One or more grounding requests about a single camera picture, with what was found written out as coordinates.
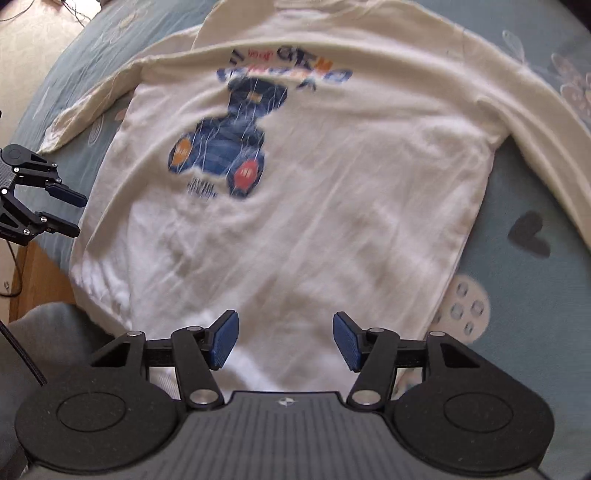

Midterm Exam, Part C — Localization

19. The bed with blue floral sheet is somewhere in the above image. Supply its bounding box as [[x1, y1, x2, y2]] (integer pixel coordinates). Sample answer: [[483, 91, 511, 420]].
[[9, 0, 591, 480]]

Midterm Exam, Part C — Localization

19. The white bear print sweatshirt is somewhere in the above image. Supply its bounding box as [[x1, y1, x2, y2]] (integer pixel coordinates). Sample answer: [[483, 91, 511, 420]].
[[37, 0, 591, 402]]

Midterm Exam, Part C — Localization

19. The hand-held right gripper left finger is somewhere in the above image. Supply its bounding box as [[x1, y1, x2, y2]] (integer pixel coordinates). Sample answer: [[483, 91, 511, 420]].
[[90, 309, 241, 411]]

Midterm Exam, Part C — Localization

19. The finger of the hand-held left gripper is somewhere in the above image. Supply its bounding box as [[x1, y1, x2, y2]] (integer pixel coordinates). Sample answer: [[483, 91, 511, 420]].
[[0, 186, 81, 240], [15, 154, 88, 208]]

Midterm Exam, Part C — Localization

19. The right hand-held gripper cable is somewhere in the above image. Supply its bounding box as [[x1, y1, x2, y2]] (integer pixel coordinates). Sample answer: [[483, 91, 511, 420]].
[[0, 318, 48, 387]]

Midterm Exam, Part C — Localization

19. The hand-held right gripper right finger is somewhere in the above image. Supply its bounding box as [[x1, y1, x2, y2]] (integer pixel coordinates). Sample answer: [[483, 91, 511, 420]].
[[332, 311, 482, 411]]

